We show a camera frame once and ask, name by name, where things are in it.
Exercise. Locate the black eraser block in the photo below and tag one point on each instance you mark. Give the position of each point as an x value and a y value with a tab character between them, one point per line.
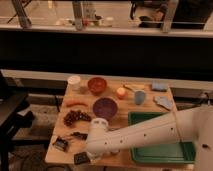
81	158

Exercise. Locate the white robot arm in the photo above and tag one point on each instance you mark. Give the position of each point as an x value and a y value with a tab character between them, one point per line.
195	124

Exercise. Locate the white plastic cup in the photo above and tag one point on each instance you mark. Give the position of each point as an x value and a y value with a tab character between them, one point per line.
74	82

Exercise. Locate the blue plastic cup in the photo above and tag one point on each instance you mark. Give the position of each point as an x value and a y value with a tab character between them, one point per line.
139	97

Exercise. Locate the small metal cup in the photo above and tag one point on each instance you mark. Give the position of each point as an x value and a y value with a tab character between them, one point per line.
115	152

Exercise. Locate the red-orange bowl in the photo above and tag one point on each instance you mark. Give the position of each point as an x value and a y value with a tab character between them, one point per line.
97	85

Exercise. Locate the purple bowl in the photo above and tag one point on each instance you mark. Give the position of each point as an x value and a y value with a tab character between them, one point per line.
105	108

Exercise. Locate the yellow banana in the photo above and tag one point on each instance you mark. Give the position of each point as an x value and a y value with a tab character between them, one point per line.
134	87

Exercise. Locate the bunch of dark grapes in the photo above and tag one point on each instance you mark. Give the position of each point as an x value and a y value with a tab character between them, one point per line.
73	116

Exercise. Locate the blue grey cloth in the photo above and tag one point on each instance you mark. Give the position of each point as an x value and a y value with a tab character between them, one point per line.
164	102

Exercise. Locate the black binder clip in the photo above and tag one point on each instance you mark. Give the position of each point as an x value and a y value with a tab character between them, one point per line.
60	144

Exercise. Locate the person in background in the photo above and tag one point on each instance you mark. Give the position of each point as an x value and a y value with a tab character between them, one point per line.
155	12

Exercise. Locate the green plastic tray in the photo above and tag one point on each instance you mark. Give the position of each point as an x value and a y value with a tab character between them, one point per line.
156	153

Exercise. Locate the black handled knife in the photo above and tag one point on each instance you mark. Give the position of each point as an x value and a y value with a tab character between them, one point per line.
79	135

